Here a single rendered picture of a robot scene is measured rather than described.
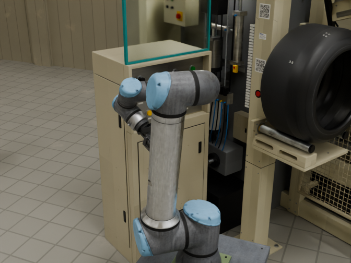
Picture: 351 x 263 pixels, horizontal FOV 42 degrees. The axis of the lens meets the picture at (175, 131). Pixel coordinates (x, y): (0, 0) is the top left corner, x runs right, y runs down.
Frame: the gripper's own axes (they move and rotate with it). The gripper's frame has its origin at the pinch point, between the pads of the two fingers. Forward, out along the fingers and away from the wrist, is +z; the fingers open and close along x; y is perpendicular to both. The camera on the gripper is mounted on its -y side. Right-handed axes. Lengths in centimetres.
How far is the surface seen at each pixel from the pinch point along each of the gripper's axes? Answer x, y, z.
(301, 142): -63, 6, 32
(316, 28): -87, -32, -1
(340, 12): -123, -21, -5
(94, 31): -219, 330, -307
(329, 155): -78, 16, 46
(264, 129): -64, 21, 13
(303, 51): -70, -31, 4
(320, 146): -85, 22, 39
